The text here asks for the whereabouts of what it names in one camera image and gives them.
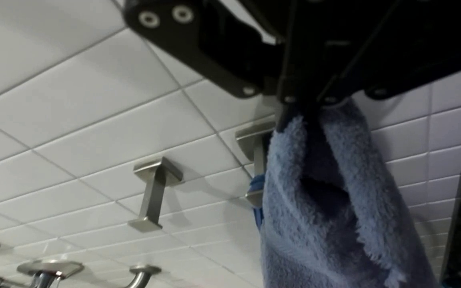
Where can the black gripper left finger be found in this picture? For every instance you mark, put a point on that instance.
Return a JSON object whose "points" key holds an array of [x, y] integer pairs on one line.
{"points": [[207, 37]]}

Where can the chrome shower valve knob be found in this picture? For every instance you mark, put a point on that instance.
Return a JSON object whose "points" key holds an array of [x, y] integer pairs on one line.
{"points": [[47, 274]]}

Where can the blue plastic bag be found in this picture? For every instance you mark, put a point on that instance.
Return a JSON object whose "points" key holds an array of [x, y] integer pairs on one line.
{"points": [[255, 197]]}

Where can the steel left wall hook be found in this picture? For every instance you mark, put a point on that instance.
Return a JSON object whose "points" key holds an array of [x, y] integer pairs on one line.
{"points": [[156, 175]]}

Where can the steel wall hook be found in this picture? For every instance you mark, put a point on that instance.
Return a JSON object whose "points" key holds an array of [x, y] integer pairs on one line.
{"points": [[254, 143], [156, 175]]}

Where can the steel right wall hook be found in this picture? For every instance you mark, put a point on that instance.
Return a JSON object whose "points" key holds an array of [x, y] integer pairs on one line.
{"points": [[254, 143]]}

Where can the blue terry towel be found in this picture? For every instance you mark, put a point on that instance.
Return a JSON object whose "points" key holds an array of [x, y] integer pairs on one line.
{"points": [[334, 215]]}

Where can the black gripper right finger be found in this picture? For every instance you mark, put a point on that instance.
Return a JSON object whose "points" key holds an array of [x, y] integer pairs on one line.
{"points": [[379, 47]]}

